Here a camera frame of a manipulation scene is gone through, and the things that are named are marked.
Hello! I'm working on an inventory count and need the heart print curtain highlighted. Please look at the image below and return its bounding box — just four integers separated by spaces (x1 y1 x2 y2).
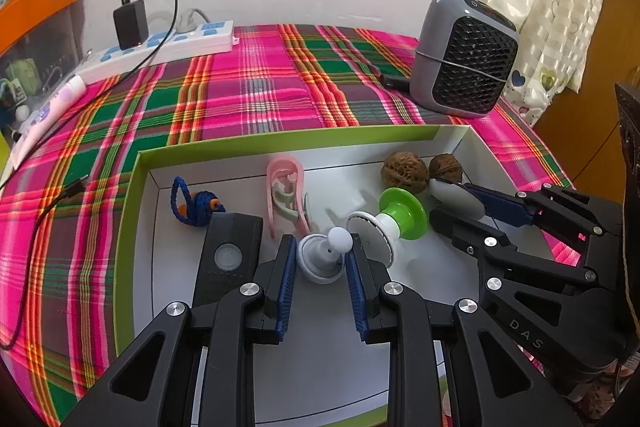
487 0 612 128

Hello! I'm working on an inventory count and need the plaid tablecloth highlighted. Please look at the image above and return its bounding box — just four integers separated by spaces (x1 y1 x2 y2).
0 23 576 427

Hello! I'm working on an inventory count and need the light brown walnut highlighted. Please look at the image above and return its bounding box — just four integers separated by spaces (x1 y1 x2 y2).
382 150 430 196

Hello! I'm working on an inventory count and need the storage bin with orange lid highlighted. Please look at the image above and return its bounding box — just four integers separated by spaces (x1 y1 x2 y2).
0 0 85 128

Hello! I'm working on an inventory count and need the white lotion tube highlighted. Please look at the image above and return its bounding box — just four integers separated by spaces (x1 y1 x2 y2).
9 75 87 171

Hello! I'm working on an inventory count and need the wooden cabinet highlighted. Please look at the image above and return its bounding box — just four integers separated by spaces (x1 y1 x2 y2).
531 0 640 190

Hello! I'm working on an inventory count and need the dark brown walnut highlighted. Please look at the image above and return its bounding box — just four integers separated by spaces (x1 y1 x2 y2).
429 154 464 186

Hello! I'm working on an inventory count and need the pink plastic clip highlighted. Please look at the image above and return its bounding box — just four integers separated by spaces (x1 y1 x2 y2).
264 158 314 239

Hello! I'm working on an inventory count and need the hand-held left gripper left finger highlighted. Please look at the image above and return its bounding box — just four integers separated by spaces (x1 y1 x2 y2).
60 234 299 427

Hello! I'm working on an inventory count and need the black remote with round button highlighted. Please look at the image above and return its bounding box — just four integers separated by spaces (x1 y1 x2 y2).
193 212 265 309

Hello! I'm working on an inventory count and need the black power adapter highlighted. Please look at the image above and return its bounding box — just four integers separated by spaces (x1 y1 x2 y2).
113 0 150 50

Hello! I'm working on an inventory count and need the white oblong object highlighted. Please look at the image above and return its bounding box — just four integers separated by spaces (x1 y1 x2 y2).
431 180 487 221

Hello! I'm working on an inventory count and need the black adapter cable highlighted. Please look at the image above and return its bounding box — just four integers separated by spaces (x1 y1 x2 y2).
118 0 180 68

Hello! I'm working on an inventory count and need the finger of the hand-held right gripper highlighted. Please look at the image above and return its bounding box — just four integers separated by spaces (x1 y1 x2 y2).
429 206 599 291
466 183 624 254

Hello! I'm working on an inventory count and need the white power strip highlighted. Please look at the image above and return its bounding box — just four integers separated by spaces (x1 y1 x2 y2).
79 20 236 86

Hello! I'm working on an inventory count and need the green and white round toy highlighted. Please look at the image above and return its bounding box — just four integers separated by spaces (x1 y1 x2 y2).
347 187 429 269

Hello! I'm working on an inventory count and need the thin black cable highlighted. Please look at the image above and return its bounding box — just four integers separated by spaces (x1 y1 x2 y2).
0 179 89 353

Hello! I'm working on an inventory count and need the grey and white round knob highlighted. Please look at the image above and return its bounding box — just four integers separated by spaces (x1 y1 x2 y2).
297 228 347 285

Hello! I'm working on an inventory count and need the blue knitted keychain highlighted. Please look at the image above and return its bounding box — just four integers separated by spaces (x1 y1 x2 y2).
171 176 227 228

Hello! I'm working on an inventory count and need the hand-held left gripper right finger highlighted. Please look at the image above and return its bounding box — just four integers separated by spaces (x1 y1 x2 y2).
345 234 583 427

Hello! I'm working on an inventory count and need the grey space heater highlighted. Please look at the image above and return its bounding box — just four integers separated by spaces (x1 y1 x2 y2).
409 0 521 119

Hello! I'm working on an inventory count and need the white box with green rim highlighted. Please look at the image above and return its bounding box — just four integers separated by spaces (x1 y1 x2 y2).
114 123 574 427

